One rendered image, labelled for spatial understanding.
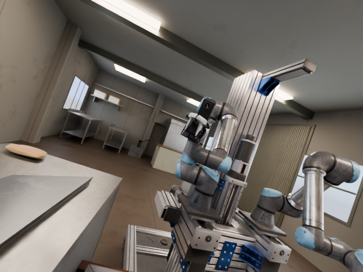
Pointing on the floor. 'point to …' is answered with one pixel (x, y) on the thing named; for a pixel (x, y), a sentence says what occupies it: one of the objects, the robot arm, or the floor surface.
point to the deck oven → (174, 135)
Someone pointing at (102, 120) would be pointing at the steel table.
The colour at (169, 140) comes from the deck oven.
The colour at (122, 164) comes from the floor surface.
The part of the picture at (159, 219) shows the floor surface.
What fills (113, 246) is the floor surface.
